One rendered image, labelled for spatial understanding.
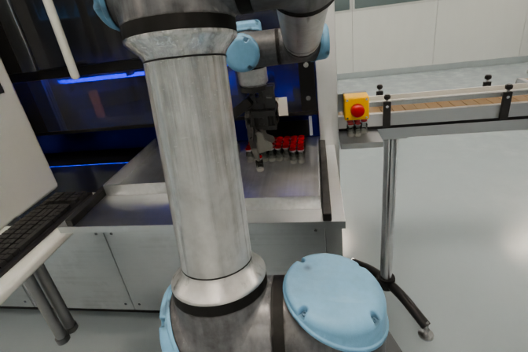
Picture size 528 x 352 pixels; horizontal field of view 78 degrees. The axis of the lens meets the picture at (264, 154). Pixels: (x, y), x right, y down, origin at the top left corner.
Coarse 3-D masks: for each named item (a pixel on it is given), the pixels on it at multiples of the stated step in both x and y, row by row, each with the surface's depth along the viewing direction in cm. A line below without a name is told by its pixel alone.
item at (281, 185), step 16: (240, 160) 103; (288, 160) 98; (256, 176) 92; (272, 176) 91; (288, 176) 90; (304, 176) 88; (256, 192) 84; (272, 192) 83; (288, 192) 82; (304, 192) 81; (320, 192) 74; (256, 208) 77; (272, 208) 76; (288, 208) 76; (304, 208) 75; (320, 208) 75
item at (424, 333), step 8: (360, 264) 161; (368, 264) 158; (376, 272) 151; (384, 280) 145; (392, 280) 145; (384, 288) 146; (392, 288) 143; (400, 288) 142; (400, 296) 140; (408, 296) 140; (408, 304) 137; (416, 312) 135; (416, 320) 134; (424, 320) 133; (424, 328) 133; (424, 336) 133; (432, 336) 133
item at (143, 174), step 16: (144, 160) 112; (160, 160) 111; (112, 176) 96; (128, 176) 103; (144, 176) 101; (160, 176) 100; (112, 192) 92; (128, 192) 92; (144, 192) 91; (160, 192) 90
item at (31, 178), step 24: (0, 72) 101; (0, 96) 100; (0, 120) 100; (24, 120) 108; (0, 144) 99; (24, 144) 107; (0, 168) 99; (24, 168) 107; (48, 168) 116; (0, 192) 99; (24, 192) 107; (48, 192) 116; (0, 216) 98
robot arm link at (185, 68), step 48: (96, 0) 30; (144, 0) 28; (192, 0) 28; (240, 0) 30; (144, 48) 30; (192, 48) 30; (192, 96) 31; (192, 144) 32; (192, 192) 33; (240, 192) 37; (192, 240) 35; (240, 240) 37; (192, 288) 36; (240, 288) 36; (192, 336) 36; (240, 336) 36
